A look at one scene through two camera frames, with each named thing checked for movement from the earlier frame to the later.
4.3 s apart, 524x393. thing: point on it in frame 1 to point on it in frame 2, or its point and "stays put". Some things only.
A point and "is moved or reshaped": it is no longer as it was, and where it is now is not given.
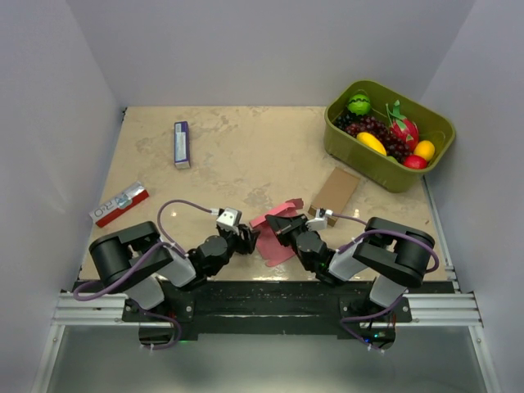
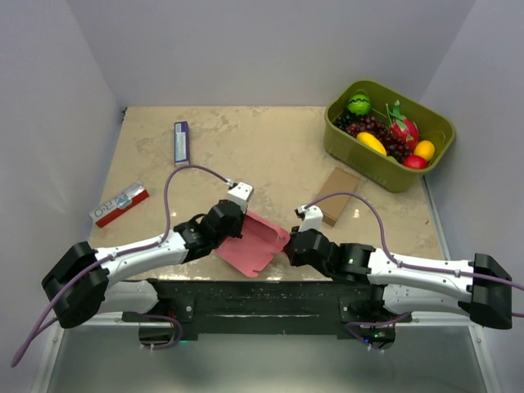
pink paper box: [268, 245] is moved or reshaped
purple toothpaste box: [181, 145] stays put
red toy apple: [414, 161] stays put
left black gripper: [246, 243] to [236, 232]
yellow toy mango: [370, 140] stays put
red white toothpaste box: [119, 204] stays put
